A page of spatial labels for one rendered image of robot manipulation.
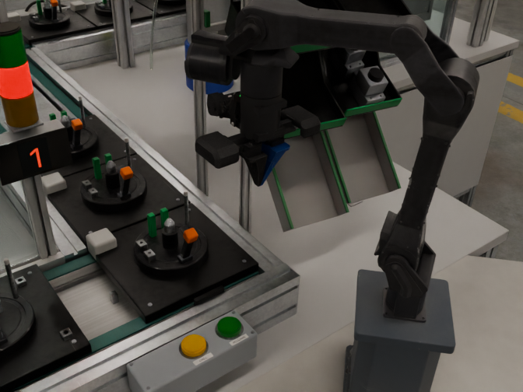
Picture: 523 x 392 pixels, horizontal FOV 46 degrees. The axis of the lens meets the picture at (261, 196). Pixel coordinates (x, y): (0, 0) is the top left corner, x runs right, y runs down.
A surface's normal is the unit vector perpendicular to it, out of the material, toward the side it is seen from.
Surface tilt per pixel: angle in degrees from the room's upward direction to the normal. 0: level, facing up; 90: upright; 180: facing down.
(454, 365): 0
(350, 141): 45
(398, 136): 90
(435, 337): 0
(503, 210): 0
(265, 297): 90
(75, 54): 90
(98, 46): 90
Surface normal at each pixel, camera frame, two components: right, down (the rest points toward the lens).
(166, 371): 0.03, -0.82
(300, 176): 0.34, -0.21
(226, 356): 0.60, 0.47
